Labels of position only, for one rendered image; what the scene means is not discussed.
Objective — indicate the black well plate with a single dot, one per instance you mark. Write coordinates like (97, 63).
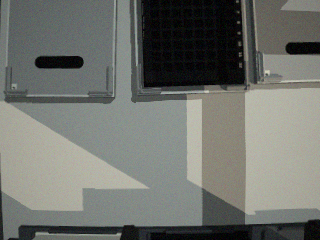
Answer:
(208, 20)

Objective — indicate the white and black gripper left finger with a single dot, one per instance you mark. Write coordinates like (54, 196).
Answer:
(129, 232)

